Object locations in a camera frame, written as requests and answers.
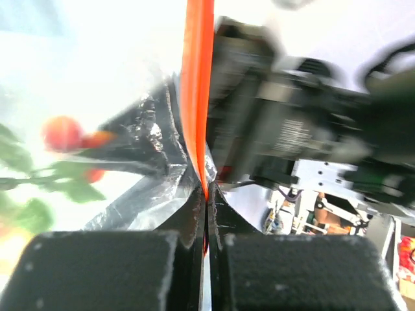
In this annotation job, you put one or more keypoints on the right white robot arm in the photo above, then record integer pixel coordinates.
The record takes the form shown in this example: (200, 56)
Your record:
(384, 117)

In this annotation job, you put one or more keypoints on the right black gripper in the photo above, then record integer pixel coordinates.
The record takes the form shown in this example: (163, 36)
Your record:
(266, 111)

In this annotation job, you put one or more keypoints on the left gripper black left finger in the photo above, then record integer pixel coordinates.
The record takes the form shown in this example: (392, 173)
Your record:
(114, 270)

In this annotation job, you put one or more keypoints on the clear zip top bag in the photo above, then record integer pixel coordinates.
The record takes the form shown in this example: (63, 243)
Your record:
(126, 67)

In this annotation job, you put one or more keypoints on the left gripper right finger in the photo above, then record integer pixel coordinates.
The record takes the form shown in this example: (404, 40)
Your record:
(253, 271)

